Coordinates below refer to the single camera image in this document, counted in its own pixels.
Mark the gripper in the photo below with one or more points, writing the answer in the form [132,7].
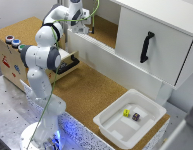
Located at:
[82,26]

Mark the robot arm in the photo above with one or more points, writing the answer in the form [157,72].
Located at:
[38,76]

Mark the wooden drawer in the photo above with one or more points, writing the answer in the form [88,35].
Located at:
[72,68]

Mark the white cabinet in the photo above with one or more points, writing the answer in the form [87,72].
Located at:
[106,63]

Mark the white sliding door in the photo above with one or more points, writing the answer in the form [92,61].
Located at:
[129,36]

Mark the green button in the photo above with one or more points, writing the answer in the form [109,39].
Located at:
[21,47]

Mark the blue button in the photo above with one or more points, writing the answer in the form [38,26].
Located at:
[16,42]

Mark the red button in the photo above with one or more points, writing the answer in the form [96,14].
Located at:
[9,38]

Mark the yellow block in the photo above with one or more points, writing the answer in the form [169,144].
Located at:
[126,112]

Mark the purple block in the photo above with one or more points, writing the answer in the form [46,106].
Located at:
[136,116]

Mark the white plastic box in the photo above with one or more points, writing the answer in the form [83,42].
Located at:
[112,128]

